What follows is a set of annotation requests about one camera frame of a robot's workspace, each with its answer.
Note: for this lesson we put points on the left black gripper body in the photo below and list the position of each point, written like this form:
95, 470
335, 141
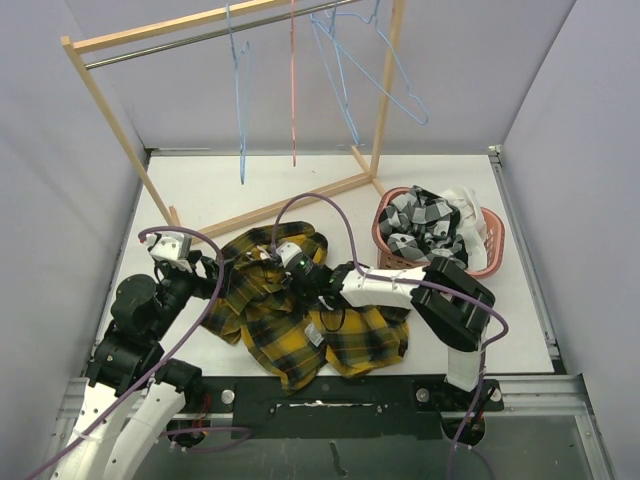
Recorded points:
181, 284

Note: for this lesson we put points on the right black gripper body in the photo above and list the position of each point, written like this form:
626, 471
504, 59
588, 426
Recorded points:
293, 285

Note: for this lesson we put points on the yellow plaid shirt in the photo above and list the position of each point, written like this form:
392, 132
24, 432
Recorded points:
287, 338

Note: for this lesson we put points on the black white checked shirt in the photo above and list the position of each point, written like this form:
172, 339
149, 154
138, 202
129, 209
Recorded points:
418, 226

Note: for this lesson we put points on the pink plastic laundry basket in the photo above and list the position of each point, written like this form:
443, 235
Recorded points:
494, 244

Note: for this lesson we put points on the blue hanger of yellow shirt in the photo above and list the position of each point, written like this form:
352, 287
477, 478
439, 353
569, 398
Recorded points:
241, 59

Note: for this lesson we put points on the light blue wire hanger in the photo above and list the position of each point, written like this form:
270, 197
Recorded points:
392, 62

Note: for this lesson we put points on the pink hanger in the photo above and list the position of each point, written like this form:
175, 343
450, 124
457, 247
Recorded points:
293, 82

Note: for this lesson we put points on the blue hanger of white shirt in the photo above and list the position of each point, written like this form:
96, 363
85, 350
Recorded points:
324, 31

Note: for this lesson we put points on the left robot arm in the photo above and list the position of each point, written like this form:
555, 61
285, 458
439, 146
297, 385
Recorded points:
133, 391

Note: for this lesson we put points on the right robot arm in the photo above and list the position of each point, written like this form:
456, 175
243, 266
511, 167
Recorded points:
455, 306

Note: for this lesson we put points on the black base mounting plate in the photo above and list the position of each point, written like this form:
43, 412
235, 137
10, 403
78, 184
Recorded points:
331, 407

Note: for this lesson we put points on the metal hanging rod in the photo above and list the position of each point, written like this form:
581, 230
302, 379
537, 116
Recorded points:
223, 15

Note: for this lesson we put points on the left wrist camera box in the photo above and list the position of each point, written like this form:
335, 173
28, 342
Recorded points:
170, 247

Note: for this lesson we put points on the wooden clothes rack frame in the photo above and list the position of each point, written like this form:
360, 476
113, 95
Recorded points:
367, 176

